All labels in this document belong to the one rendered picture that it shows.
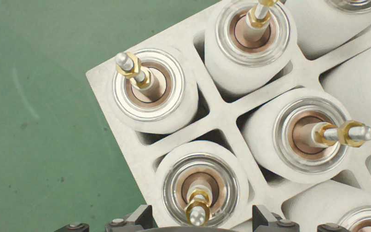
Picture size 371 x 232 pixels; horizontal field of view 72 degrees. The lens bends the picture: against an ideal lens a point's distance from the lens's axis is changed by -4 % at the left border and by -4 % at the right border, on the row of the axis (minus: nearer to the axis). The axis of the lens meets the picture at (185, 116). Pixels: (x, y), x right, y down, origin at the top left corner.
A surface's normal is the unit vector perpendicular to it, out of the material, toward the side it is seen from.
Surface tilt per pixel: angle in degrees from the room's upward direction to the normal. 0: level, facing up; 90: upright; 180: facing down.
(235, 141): 0
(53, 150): 0
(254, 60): 4
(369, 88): 43
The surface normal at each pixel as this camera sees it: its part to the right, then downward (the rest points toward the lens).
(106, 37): -0.07, -0.08
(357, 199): -0.20, -0.72
